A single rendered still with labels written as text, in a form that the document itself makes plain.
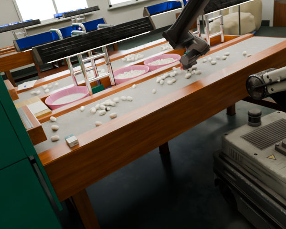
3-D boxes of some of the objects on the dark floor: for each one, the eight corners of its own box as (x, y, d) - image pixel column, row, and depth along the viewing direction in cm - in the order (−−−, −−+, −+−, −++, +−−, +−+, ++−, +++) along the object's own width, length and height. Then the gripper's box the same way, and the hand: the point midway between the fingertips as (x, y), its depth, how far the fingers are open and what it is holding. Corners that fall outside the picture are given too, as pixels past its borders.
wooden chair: (53, 113, 327) (27, 44, 286) (49, 103, 363) (24, 41, 322) (85, 102, 342) (64, 35, 301) (77, 93, 378) (57, 32, 337)
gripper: (190, 63, 140) (177, 76, 154) (202, 58, 145) (189, 71, 159) (184, 53, 141) (172, 67, 155) (196, 48, 146) (184, 62, 159)
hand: (181, 68), depth 156 cm, fingers closed
